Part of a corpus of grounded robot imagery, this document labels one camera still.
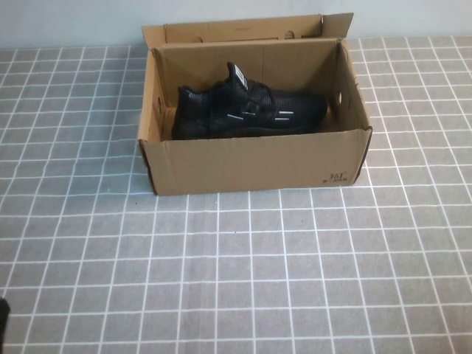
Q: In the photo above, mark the black knit sneaker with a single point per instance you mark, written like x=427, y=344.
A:
x=221, y=114

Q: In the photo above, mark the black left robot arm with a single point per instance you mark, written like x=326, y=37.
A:
x=3, y=324

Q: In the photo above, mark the brown cardboard shoe box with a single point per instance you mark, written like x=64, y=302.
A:
x=258, y=166

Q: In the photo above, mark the gray white-grid tablecloth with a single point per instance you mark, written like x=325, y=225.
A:
x=258, y=276

